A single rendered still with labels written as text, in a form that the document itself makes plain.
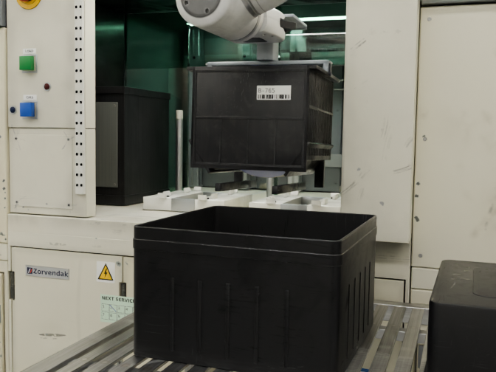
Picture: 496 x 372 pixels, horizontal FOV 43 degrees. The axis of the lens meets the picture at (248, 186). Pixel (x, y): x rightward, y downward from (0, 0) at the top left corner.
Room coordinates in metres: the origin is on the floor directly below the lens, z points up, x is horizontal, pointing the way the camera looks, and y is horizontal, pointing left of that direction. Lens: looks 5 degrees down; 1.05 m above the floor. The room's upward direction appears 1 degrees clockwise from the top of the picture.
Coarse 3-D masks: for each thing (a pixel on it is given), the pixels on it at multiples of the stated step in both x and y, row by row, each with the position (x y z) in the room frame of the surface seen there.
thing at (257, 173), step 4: (244, 172) 1.20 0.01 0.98; (248, 172) 1.19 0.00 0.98; (252, 172) 1.19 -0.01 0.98; (256, 172) 1.19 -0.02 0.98; (260, 172) 1.19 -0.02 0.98; (264, 172) 1.18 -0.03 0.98; (268, 172) 1.18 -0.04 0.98; (272, 172) 1.18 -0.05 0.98; (276, 172) 1.18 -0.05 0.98; (280, 172) 1.17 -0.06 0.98; (284, 172) 1.17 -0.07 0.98; (256, 176) 1.19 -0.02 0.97; (260, 176) 1.19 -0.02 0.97; (264, 176) 1.18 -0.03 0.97; (268, 176) 1.18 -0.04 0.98; (272, 176) 1.18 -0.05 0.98; (276, 176) 1.18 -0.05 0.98
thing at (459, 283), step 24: (456, 264) 0.94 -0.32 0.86; (480, 264) 0.95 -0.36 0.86; (456, 288) 0.79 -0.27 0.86; (480, 288) 0.79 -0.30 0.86; (432, 312) 0.73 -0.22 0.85; (456, 312) 0.71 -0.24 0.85; (480, 312) 0.70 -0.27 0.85; (432, 336) 0.72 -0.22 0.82; (456, 336) 0.71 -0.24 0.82; (480, 336) 0.70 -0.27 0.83; (432, 360) 0.72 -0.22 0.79; (456, 360) 0.71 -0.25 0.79; (480, 360) 0.70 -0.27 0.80
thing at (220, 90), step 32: (224, 64) 1.20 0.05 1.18; (256, 64) 1.18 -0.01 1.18; (288, 64) 1.16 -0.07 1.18; (320, 64) 1.15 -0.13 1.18; (224, 96) 1.10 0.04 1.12; (256, 96) 1.08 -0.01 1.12; (288, 96) 1.06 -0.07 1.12; (320, 96) 1.14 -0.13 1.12; (192, 128) 1.12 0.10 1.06; (224, 128) 1.10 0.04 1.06; (256, 128) 1.08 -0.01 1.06; (288, 128) 1.06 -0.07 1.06; (320, 128) 1.15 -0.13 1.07; (192, 160) 1.12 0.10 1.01; (224, 160) 1.10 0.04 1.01; (256, 160) 1.08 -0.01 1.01; (288, 160) 1.06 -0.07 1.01; (320, 160) 1.23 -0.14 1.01; (288, 192) 1.13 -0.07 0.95
